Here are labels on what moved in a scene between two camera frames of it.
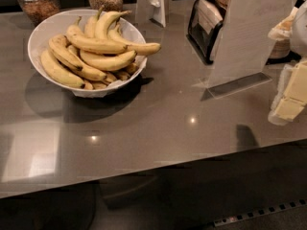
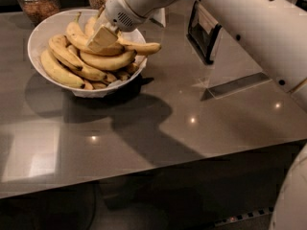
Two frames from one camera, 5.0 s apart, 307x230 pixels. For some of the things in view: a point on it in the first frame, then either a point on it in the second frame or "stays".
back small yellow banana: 90,25 stays
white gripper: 300,33 → 119,11
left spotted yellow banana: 62,51 stays
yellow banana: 93,44 stays
